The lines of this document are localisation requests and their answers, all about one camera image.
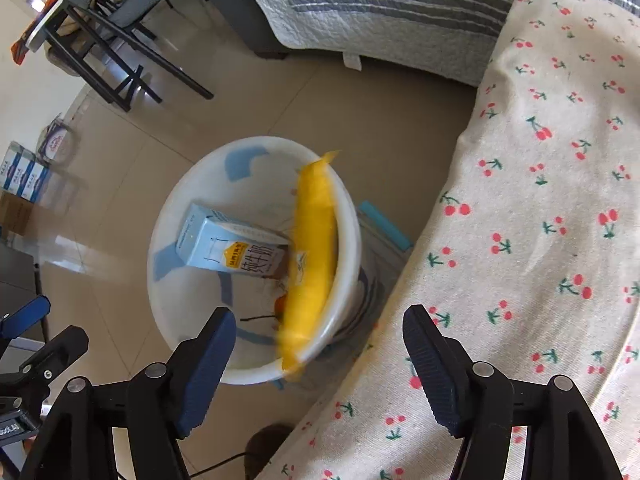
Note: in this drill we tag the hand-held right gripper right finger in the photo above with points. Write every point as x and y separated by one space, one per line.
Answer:
425 360

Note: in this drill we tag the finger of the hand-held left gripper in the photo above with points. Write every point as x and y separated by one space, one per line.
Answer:
55 355
25 317

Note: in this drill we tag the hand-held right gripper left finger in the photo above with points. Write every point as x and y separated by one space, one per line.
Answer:
205 370

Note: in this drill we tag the tangerine with stem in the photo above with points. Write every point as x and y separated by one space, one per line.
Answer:
280 305

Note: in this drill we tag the light blue milk carton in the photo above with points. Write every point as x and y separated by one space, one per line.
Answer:
220 240

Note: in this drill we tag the yellow snack packet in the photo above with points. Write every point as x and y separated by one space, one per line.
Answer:
312 240

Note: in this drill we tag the white plastic trash bin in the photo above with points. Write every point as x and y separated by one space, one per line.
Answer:
190 185

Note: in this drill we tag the dark low table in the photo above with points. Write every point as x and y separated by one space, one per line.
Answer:
15 275

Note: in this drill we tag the brown cardboard box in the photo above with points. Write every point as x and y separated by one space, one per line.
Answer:
17 215

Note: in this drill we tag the blue white carton case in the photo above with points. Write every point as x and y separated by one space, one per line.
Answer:
32 182
12 165

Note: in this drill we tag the clear bag with red print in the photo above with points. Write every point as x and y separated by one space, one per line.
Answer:
56 141

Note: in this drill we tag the cherry print tablecloth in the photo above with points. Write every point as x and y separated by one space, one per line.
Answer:
525 210

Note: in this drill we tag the dark grey sofa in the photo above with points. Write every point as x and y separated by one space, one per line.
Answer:
225 5

